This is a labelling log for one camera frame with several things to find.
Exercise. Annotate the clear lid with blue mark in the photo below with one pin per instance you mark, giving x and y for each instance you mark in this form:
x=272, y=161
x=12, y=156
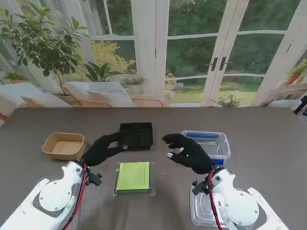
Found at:
x=200, y=210

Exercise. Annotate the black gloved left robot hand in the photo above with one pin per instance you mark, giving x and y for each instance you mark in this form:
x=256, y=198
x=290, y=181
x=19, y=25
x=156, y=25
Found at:
x=98, y=153

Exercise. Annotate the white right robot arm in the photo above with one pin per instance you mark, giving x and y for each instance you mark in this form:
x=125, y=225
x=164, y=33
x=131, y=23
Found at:
x=239, y=206

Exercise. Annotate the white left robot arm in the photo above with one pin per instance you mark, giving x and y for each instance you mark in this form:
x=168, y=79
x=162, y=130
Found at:
x=55, y=194

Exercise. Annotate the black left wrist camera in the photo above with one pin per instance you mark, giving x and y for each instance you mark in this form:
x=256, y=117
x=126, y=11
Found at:
x=94, y=179

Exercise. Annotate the black tripod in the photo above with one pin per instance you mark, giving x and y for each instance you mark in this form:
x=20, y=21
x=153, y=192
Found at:
x=303, y=103

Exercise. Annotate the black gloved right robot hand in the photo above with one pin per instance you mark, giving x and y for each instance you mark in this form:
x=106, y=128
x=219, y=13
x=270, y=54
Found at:
x=194, y=155

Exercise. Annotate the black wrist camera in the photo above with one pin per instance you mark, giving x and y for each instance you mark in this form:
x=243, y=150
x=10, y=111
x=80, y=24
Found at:
x=94, y=179
x=199, y=188

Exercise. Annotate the black plastic tray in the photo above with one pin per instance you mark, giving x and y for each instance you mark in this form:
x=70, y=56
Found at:
x=141, y=134

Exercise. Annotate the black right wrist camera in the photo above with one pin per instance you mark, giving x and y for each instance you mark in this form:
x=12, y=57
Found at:
x=199, y=188

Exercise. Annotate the clear lid with green sheet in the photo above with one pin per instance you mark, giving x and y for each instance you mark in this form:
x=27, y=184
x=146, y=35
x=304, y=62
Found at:
x=133, y=177

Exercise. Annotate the clear container with blue clips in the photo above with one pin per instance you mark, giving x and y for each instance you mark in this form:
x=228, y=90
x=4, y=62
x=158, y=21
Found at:
x=216, y=143

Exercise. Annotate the brown kraft paper container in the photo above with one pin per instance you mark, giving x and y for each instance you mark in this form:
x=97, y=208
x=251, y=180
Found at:
x=62, y=146

